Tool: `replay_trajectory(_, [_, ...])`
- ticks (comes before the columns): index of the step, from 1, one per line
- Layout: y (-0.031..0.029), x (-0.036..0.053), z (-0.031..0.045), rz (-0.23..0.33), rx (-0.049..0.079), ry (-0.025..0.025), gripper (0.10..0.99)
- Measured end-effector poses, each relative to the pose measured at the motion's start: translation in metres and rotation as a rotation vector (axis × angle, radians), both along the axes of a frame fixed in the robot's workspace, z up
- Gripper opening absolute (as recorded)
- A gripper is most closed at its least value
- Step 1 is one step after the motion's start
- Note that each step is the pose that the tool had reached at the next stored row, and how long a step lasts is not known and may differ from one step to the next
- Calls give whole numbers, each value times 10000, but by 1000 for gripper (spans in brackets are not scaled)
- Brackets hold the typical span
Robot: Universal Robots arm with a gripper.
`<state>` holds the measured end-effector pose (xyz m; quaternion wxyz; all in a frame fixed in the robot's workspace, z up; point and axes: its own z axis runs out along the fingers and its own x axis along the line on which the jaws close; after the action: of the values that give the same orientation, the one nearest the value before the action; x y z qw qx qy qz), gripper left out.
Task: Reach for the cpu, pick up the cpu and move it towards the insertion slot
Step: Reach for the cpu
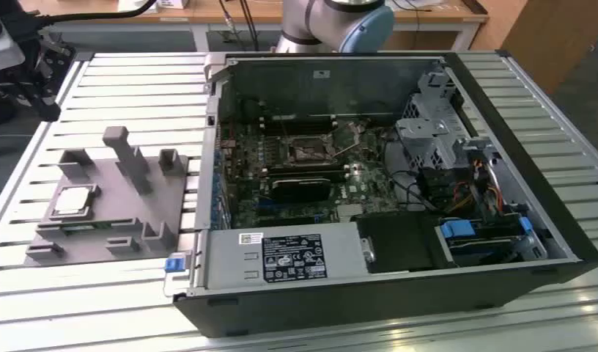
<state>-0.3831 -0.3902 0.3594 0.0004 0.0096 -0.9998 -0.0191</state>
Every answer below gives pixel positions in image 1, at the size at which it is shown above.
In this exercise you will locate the wooden desk white frame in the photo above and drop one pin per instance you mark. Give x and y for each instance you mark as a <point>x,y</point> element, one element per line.
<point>427,16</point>

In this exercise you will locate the metal locking lever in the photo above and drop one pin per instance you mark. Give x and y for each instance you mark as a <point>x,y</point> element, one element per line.
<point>348,149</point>

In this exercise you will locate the grey power supply unit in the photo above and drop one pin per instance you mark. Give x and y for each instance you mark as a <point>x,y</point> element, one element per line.
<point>231,256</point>

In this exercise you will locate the hard disk in blue carrier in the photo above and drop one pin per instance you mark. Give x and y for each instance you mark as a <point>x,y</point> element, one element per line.
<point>458,230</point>

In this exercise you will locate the silver CPU green edge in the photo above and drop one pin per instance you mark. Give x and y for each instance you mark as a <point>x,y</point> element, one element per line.
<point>74,201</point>

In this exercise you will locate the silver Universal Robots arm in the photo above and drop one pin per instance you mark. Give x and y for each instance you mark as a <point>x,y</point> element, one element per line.
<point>319,18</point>

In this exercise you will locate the CPU socket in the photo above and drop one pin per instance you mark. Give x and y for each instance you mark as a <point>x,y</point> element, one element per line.
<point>310,150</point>

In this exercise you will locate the grey parts rack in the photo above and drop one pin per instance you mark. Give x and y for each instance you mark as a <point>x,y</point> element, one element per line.
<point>114,205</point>

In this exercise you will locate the silver metal disk cage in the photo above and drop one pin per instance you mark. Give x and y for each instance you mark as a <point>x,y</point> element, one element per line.
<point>422,139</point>

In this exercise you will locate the black graphics card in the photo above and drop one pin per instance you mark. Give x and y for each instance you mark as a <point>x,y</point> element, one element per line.
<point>299,188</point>

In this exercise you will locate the wooden cabinet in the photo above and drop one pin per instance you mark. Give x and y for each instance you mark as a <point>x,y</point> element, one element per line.
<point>548,36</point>

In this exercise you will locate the small blue clip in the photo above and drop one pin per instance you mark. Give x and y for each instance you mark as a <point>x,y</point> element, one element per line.
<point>526,225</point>

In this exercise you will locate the black plastic shroud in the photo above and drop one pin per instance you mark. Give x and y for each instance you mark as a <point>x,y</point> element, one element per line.
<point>402,242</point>

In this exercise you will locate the green RAM stick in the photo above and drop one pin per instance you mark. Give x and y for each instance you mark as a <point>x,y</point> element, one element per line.
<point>87,225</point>

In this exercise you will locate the blue case latch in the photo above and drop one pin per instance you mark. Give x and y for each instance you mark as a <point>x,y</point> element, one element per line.
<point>176,264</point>

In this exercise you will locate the black open PC case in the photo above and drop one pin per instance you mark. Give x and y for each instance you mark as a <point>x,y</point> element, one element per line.
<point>328,311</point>

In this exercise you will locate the green motherboard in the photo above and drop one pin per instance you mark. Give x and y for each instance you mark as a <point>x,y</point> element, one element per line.
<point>368,179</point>

